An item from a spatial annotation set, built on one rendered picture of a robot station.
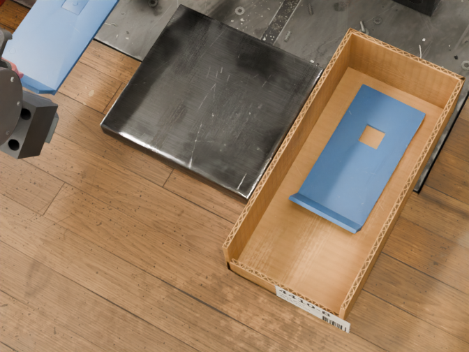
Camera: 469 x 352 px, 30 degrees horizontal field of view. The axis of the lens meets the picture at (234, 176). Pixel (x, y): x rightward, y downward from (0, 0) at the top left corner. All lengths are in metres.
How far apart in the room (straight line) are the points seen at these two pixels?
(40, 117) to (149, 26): 0.31
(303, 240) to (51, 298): 0.25
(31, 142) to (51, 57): 0.19
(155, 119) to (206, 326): 0.21
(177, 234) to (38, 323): 0.15
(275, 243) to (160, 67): 0.22
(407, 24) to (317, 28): 0.09
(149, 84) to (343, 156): 0.21
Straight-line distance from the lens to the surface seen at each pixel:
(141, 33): 0.95
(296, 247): 0.83
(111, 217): 0.87
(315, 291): 0.82
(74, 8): 0.87
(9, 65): 0.76
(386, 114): 0.89
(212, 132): 0.86
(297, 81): 0.89
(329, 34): 0.94
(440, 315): 0.83
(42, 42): 0.86
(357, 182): 0.85
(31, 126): 0.67
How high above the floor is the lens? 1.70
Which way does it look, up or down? 67 degrees down
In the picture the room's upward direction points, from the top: 9 degrees counter-clockwise
